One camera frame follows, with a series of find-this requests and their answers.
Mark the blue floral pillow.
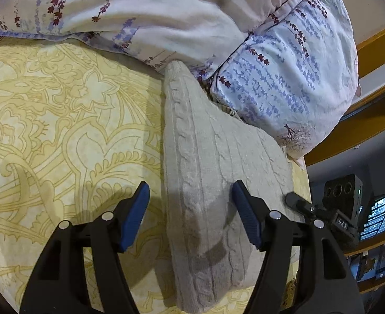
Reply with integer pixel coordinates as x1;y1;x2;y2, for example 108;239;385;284
209;0;362;161

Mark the beige cable knit sweater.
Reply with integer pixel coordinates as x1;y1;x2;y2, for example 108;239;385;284
161;59;293;305

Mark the yellow wooden bed frame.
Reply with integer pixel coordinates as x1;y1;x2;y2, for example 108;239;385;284
305;23;385;167

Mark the yellow patterned bed sheet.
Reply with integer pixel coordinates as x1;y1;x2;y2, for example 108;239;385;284
0;36;311;314

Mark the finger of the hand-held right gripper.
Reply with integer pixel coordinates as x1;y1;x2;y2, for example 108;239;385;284
285;192;324;223

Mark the wooden shelf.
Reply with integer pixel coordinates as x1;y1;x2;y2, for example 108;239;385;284
343;226;385;296

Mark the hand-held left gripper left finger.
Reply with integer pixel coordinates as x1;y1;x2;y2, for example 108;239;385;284
19;181;150;314

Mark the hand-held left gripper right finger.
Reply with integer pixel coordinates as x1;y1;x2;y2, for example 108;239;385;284
232;180;366;314

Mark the white floral duvet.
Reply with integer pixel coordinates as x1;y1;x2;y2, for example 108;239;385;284
0;0;314;76

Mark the barred window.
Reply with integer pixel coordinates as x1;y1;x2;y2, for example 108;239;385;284
359;192;385;242

